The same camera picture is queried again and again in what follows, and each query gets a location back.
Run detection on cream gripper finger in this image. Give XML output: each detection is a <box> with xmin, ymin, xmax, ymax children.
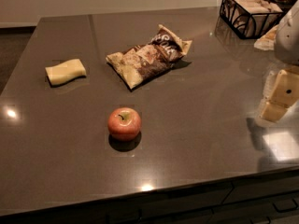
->
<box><xmin>260</xmin><ymin>66</ymin><xmax>299</xmax><ymax>122</ymax></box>

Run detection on red apple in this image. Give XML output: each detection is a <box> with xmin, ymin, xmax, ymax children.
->
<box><xmin>107</xmin><ymin>107</ymin><xmax>141</xmax><ymax>142</ymax></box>

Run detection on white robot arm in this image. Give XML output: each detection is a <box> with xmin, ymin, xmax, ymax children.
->
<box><xmin>259</xmin><ymin>1</ymin><xmax>299</xmax><ymax>123</ymax></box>

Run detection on yellow sponge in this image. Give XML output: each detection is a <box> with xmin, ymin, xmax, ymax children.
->
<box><xmin>45</xmin><ymin>59</ymin><xmax>87</xmax><ymax>86</ymax></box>

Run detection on snack packets in basket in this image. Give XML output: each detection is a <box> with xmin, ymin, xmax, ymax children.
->
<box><xmin>226</xmin><ymin>0</ymin><xmax>284</xmax><ymax>37</ymax></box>

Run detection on brown chip bag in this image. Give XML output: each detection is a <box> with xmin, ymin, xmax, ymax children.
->
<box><xmin>106</xmin><ymin>24</ymin><xmax>192</xmax><ymax>90</ymax></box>

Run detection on black wire basket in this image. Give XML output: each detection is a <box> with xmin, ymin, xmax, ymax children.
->
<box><xmin>219</xmin><ymin>0</ymin><xmax>286</xmax><ymax>40</ymax></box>

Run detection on dark drawer front with handle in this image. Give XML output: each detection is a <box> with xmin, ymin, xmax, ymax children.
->
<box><xmin>221</xmin><ymin>176</ymin><xmax>299</xmax><ymax>219</ymax></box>

